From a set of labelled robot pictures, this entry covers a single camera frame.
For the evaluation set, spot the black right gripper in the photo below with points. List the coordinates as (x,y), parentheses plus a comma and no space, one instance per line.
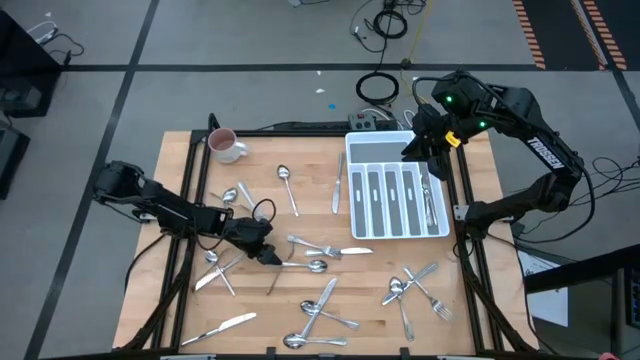
(432,127)

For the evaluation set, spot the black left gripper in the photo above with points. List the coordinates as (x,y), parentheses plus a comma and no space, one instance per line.
(250,233)

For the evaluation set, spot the silver fork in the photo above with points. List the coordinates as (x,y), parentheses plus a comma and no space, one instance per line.
(310,244)
(426,190)
(433,210)
(442,310)

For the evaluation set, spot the silver spoon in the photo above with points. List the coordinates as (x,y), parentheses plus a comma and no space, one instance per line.
(211,257)
(230,195)
(396,285)
(308,306)
(283,172)
(317,266)
(294,341)

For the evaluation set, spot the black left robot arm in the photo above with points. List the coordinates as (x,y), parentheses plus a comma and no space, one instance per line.
(165,207)

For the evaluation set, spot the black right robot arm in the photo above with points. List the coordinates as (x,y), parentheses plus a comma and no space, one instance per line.
(545,150)

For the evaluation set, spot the white cutlery organizer tray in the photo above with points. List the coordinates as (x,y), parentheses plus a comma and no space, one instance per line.
(380,150)

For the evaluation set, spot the pink and white mug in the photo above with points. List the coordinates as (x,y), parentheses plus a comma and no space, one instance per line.
(222,142)

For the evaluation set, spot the black mat orange striped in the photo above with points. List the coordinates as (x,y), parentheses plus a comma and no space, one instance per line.
(555,30)

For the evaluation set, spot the black desk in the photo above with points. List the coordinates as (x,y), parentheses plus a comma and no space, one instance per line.
(575,272)

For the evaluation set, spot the white paper sheet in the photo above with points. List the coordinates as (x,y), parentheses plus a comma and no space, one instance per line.
(545,305)

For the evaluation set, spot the gray power switch box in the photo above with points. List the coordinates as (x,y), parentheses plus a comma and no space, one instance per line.
(362,121)

